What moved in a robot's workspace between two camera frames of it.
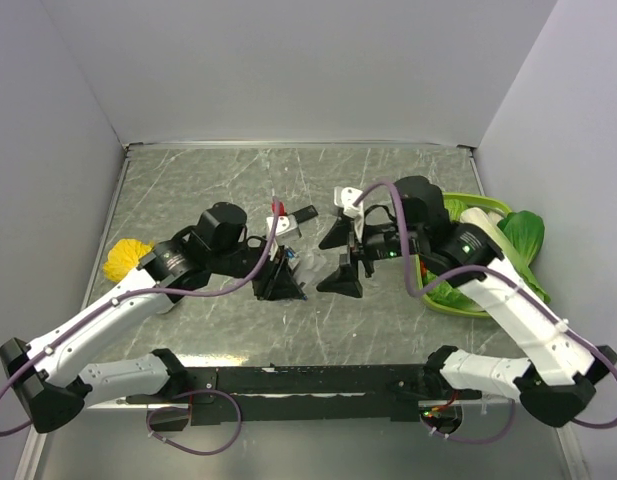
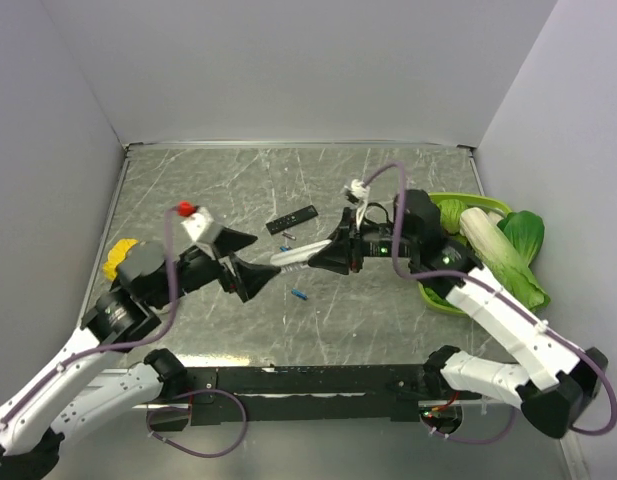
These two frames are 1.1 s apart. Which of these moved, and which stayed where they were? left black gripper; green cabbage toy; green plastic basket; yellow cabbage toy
Moved: left black gripper
Stayed: yellow cabbage toy; green cabbage toy; green plastic basket
